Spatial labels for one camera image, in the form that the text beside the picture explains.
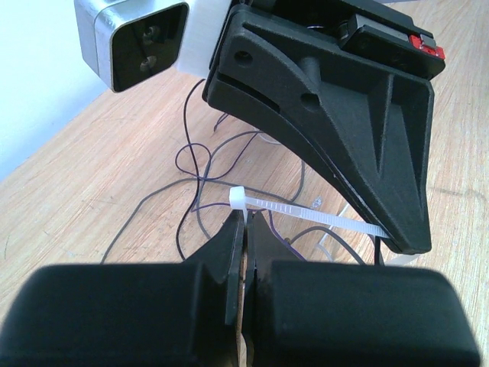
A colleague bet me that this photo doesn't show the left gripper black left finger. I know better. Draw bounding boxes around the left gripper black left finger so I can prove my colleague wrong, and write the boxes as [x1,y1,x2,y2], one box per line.
[1,210,245,366]

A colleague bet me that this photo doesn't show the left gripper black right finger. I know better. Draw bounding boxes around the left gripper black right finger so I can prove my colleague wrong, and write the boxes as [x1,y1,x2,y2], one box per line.
[244,213,481,366]

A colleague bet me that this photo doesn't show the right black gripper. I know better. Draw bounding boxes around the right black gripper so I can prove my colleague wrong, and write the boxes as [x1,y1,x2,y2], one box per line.
[202,1,445,255]

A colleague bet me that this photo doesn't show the white thin wire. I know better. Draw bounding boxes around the white thin wire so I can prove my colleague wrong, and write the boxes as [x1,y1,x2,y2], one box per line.
[255,132,351,215]

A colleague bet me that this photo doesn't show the dark brown wire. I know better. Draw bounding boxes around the dark brown wire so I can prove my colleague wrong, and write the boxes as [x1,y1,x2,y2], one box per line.
[101,132,364,265]

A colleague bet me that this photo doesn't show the white zip tie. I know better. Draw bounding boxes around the white zip tie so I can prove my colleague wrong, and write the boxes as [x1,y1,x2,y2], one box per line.
[228,186,421,268]

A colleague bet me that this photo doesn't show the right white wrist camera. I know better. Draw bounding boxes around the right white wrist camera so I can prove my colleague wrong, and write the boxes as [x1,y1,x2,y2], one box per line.
[73,0,232,94]

